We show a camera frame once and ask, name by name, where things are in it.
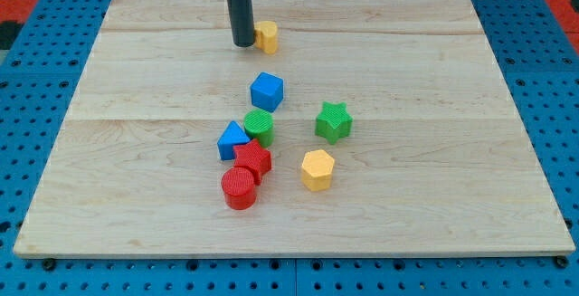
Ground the red cylinder block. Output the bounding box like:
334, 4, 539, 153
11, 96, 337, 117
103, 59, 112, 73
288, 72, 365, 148
221, 167, 257, 210

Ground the blue cube block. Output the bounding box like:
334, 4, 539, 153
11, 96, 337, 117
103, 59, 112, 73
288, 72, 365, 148
250, 72, 284, 112

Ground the blue triangle block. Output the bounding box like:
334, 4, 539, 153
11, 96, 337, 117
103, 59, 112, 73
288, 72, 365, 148
217, 121, 250, 161

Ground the yellow heart block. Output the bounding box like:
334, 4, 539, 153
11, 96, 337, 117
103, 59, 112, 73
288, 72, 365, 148
254, 21, 279, 54

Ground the yellow hexagon block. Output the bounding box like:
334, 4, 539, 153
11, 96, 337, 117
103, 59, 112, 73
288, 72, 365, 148
300, 149, 335, 192

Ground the green star block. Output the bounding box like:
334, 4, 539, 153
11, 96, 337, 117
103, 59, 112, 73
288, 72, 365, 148
315, 101, 353, 145

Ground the light wooden board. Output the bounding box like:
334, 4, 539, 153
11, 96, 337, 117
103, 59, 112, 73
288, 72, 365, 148
14, 0, 575, 259

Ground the red star block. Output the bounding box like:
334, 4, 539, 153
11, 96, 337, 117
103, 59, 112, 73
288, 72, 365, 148
233, 139, 272, 186

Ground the green cylinder block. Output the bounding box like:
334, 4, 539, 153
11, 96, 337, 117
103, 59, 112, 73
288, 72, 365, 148
243, 109, 274, 148

